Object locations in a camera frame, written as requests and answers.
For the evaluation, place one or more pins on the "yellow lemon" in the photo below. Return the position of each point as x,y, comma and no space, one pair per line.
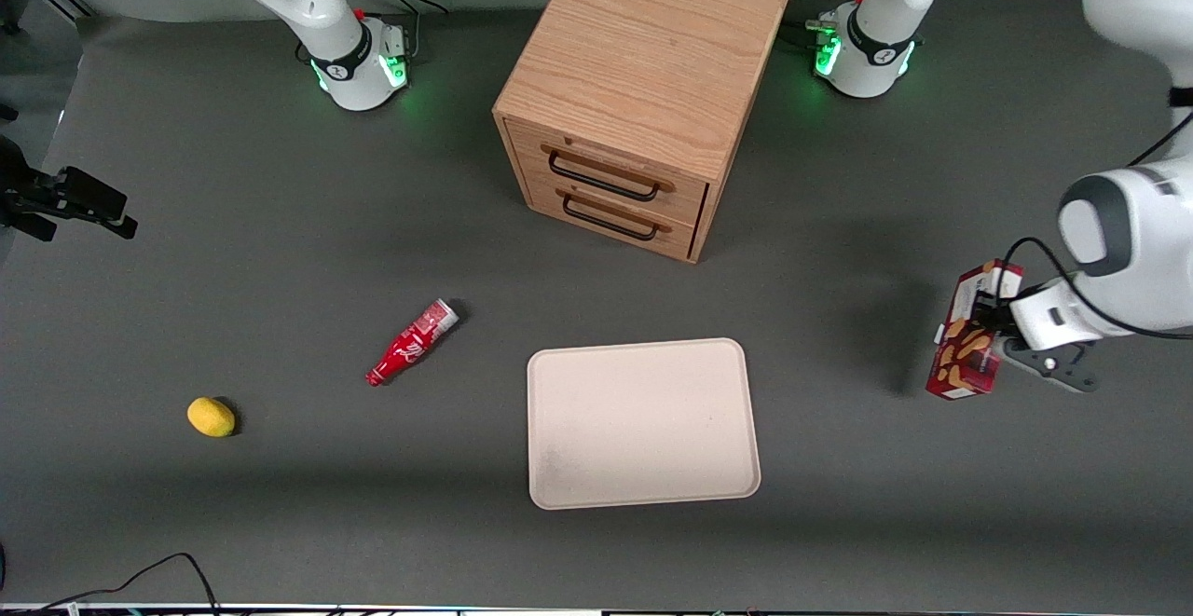
211,417

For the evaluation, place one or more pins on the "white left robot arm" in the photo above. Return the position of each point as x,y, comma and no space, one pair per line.
1137,243

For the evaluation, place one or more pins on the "white rectangular tray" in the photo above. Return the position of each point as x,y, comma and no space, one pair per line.
641,422

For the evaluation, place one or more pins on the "wooden drawer cabinet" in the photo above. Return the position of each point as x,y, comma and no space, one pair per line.
643,66

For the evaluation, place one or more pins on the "red cookie box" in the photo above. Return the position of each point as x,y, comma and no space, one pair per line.
969,355

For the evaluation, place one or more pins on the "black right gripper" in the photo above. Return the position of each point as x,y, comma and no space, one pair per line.
28,197

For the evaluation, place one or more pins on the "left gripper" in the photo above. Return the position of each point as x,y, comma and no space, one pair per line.
994,320

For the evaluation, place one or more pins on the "red cola bottle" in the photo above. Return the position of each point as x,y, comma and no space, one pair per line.
413,343

